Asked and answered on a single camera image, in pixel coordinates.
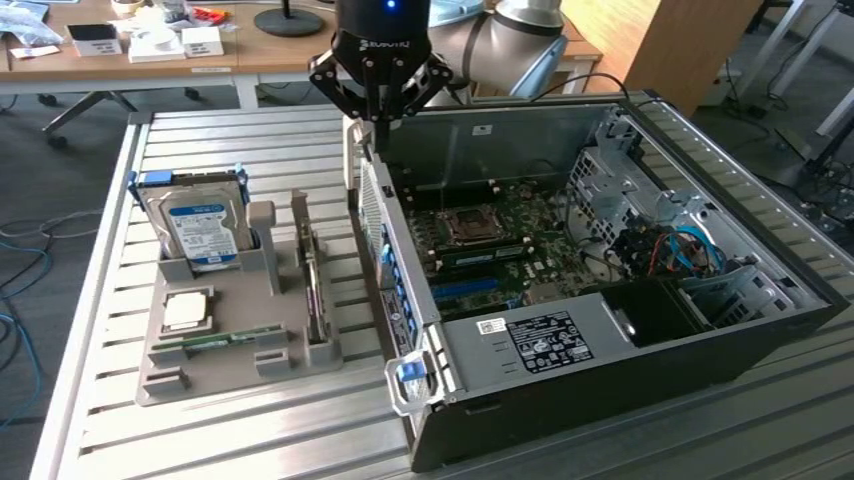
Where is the grey power supply unit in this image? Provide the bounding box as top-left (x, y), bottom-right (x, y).
top-left (425, 292), bottom-right (641, 396)

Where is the light wooden office desk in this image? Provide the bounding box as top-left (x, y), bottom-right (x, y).
top-left (0, 0), bottom-right (605, 149)

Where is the grey metal desk frame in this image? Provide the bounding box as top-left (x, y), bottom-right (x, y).
top-left (729, 0), bottom-right (854, 137)

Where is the black round lamp base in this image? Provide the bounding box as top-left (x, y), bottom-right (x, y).
top-left (252, 0), bottom-right (328, 37)

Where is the wooden cabinet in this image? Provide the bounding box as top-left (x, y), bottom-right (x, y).
top-left (563, 0), bottom-right (765, 116)

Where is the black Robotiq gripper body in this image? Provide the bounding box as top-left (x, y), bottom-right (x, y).
top-left (330, 0), bottom-right (434, 87)

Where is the white box with black top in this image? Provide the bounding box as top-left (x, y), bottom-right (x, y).
top-left (63, 23), bottom-right (125, 58)

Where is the small white cardboard box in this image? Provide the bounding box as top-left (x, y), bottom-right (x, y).
top-left (180, 26), bottom-right (224, 58)

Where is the white floor cable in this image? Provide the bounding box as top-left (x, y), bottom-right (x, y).
top-left (0, 207), bottom-right (102, 241)

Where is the red orange wire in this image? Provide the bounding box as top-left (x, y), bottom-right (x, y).
top-left (649, 232), bottom-right (676, 271)

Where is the hard disk in blue caddy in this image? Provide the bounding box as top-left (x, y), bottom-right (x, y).
top-left (125, 167), bottom-right (258, 274)

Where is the blue expansion slot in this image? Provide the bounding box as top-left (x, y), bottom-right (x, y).
top-left (430, 277), bottom-right (500, 301)

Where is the blue SATA wire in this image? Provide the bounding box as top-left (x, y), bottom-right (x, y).
top-left (672, 227), bottom-right (728, 276)

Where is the dark green RAM stick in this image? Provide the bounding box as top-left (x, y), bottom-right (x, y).
top-left (438, 244), bottom-right (534, 269)

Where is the silver CPU chip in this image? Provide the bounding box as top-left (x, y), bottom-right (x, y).
top-left (161, 293), bottom-right (213, 331)

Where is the blue floor cable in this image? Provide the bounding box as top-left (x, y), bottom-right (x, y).
top-left (0, 239), bottom-right (53, 431)

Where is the black open PC case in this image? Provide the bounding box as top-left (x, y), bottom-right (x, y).
top-left (342, 89), bottom-right (854, 474)

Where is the wide white cardboard box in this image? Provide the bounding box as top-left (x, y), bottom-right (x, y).
top-left (126, 27), bottom-right (188, 65)

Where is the black cable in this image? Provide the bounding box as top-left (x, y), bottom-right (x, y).
top-left (563, 73), bottom-right (645, 109)

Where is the Nvidia graphics card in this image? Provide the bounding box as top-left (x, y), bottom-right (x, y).
top-left (290, 188), bottom-right (333, 349)

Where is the metal CPU socket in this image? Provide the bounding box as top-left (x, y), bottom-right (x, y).
top-left (436, 204), bottom-right (505, 246)

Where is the grey plastic parts rack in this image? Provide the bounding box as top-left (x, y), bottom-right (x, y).
top-left (134, 199), bottom-right (345, 409)

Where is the silver metal disk bay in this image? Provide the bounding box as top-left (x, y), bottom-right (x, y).
top-left (679, 264), bottom-right (799, 329)

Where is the clear plastic bag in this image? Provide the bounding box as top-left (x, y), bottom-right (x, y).
top-left (0, 0), bottom-right (65, 49)

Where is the green motherboard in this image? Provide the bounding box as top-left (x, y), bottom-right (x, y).
top-left (405, 179), bottom-right (601, 321)

